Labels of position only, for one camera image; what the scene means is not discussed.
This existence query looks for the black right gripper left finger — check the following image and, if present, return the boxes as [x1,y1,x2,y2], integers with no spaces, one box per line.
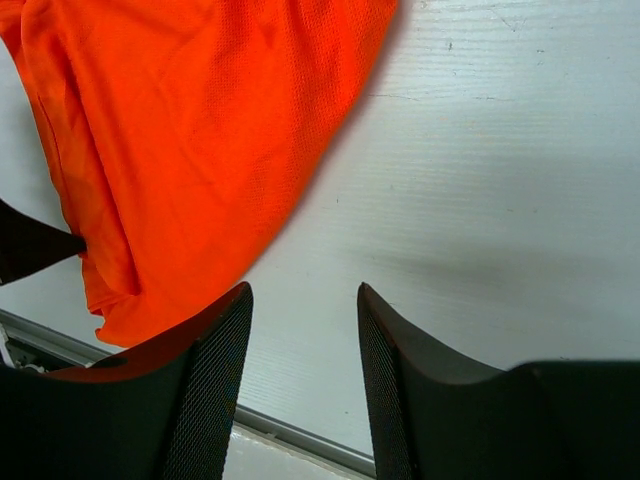
[1,283,253,479]

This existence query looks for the aluminium table edge rail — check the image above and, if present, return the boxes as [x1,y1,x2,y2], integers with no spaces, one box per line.
[1,312,375,479]

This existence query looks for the orange shorts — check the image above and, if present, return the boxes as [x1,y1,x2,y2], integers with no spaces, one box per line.
[1,1,397,347]

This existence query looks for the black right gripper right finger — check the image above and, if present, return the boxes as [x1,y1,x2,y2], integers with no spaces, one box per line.
[357,284,639,479]

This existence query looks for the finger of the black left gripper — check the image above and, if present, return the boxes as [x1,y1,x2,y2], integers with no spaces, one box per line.
[1,201,85,286]

